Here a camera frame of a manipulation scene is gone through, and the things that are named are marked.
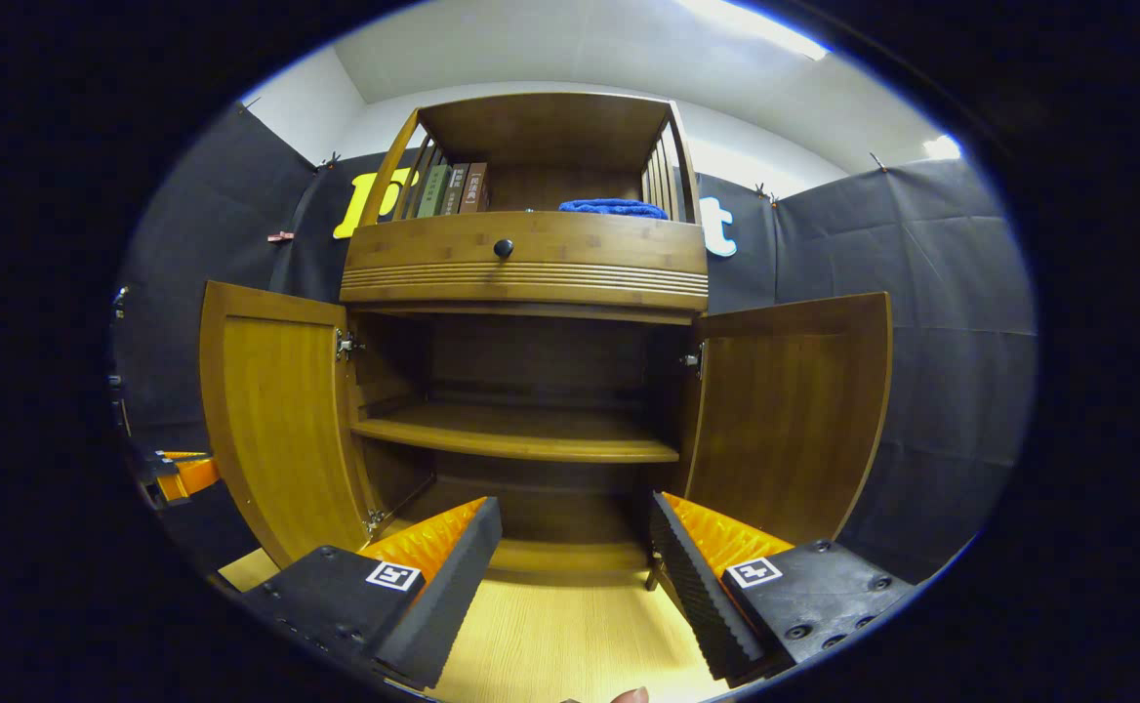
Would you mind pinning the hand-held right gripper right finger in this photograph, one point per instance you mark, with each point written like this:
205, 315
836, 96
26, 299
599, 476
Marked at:
697, 600

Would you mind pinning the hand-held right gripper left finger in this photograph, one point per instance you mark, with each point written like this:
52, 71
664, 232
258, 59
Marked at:
443, 600

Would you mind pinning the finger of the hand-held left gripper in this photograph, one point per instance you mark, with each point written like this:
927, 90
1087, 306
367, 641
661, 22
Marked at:
194, 476

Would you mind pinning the wooden cabinet door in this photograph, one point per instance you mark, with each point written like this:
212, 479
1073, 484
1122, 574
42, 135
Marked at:
785, 410
277, 420

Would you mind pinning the wooden shoe cabinet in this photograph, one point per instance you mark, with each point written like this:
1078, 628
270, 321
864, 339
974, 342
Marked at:
541, 127

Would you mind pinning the metal door hinge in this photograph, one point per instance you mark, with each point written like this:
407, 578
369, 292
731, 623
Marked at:
375, 522
693, 360
346, 345

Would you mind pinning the wooden inner shelf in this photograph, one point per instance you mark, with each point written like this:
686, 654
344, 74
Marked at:
521, 434

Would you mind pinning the pink cloth clip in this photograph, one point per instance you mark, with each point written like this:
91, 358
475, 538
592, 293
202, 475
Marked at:
280, 236

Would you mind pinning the black backdrop cloth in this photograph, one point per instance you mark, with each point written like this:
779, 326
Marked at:
921, 391

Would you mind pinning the black cloth clip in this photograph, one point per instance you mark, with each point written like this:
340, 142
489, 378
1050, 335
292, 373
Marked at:
329, 159
763, 190
877, 161
250, 102

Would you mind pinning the black round drawer knob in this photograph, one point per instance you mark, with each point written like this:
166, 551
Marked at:
503, 248

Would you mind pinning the wooden ribbed drawer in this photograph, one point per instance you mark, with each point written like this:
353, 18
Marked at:
580, 259

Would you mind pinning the green book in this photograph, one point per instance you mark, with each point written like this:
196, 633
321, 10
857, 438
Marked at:
431, 190

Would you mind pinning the dark grey book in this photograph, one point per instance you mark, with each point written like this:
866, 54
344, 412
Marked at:
455, 188

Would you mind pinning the blue folded cloth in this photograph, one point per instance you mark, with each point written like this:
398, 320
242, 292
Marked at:
614, 208

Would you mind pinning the small ceiling light panel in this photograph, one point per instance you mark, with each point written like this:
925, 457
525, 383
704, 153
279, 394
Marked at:
943, 147

